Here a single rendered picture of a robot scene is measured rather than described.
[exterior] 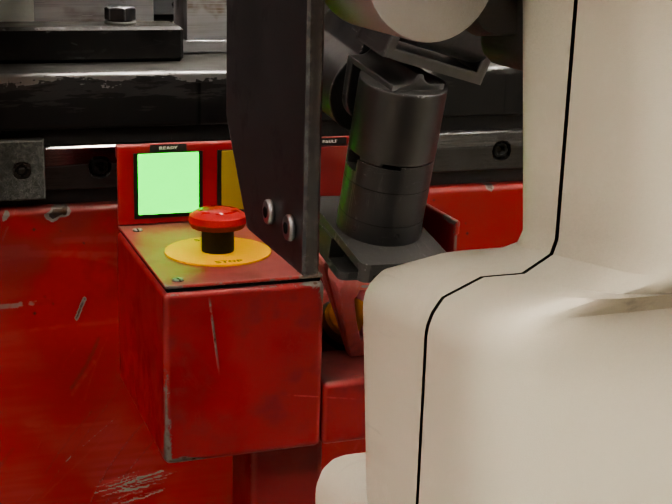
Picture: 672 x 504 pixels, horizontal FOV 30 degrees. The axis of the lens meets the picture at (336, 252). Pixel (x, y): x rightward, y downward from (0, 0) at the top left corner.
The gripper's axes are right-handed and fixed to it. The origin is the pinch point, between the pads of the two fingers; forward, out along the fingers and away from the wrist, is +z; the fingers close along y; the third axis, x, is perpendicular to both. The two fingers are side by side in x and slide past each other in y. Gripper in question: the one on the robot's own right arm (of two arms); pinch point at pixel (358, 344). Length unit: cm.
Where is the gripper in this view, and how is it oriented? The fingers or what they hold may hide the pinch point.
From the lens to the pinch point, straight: 88.1
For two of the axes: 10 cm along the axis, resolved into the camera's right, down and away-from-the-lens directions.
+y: -3.6, -4.6, 8.1
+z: -1.4, 8.9, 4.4
